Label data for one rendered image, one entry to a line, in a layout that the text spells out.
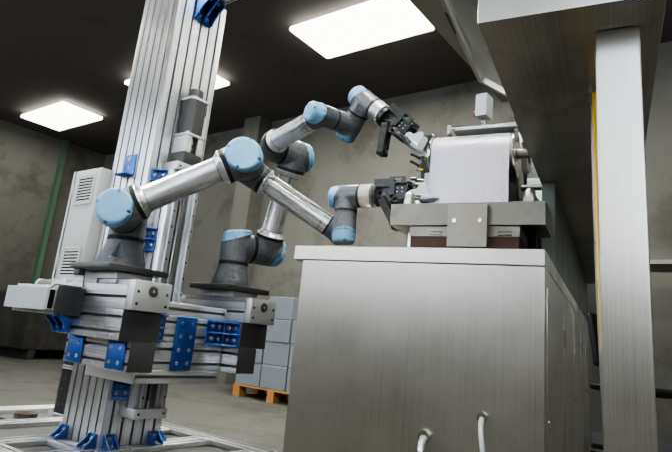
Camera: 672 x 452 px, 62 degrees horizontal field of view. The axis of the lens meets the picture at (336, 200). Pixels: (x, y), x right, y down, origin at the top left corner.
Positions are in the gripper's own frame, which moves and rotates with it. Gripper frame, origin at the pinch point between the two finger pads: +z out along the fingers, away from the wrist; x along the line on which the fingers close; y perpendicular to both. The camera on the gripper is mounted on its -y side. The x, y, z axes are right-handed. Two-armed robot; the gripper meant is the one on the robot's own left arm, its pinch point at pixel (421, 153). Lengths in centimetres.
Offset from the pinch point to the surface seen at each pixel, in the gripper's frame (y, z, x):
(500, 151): 14.6, 21.4, -4.8
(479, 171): 6.3, 20.6, -4.8
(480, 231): -7.7, 39.3, -26.5
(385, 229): -62, -171, 410
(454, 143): 8.5, 8.4, -4.3
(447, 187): -3.3, 16.4, -4.8
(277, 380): -234, -115, 325
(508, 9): 18, 38, -89
